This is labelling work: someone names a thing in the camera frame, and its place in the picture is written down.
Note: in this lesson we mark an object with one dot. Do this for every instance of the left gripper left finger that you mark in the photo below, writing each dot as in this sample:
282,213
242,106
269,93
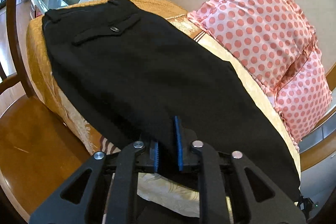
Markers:
148,160

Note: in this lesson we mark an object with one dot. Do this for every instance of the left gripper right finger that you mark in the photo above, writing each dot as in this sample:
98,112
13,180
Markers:
188,146

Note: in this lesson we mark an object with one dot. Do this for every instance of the black pants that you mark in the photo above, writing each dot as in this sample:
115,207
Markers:
134,76

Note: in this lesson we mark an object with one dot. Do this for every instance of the yellow patterned bed sheet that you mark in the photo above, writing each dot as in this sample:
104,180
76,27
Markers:
150,186

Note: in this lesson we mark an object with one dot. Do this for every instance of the wooden chair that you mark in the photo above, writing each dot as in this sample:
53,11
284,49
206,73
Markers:
38,152

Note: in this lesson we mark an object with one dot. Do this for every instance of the pink polka dot pillow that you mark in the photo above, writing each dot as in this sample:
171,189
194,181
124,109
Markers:
266,36
303,96

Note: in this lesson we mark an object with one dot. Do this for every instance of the wooden curved headboard frame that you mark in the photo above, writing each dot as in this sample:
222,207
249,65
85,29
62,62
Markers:
320,143

